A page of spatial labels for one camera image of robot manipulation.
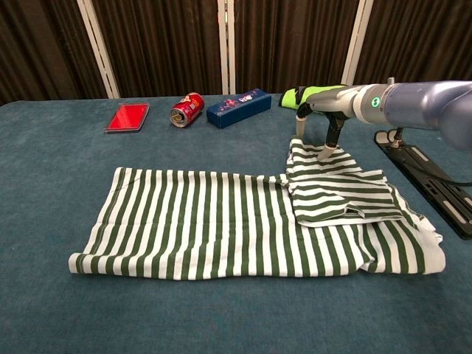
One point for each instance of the red flat card case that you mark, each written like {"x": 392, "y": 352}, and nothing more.
{"x": 127, "y": 118}

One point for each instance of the green folded cloth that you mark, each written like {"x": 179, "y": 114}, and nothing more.
{"x": 289, "y": 99}

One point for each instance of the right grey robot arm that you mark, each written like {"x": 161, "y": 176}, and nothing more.
{"x": 413, "y": 105}

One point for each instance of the red soda can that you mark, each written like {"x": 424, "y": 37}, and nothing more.
{"x": 188, "y": 108}

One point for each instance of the green white striped shirt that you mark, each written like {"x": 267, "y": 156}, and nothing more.
{"x": 221, "y": 228}

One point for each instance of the blue rectangular box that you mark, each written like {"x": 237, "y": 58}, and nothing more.
{"x": 237, "y": 107}

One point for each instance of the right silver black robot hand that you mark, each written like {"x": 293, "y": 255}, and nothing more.
{"x": 332, "y": 101}

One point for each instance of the black folding laptop stand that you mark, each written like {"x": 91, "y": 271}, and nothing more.
{"x": 439, "y": 199}

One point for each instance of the white partition post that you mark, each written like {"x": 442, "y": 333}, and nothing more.
{"x": 357, "y": 44}
{"x": 99, "y": 48}
{"x": 222, "y": 48}

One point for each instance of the dark brown curtain panel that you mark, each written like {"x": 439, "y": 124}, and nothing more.
{"x": 158, "y": 44}
{"x": 37, "y": 44}
{"x": 291, "y": 44}
{"x": 420, "y": 40}

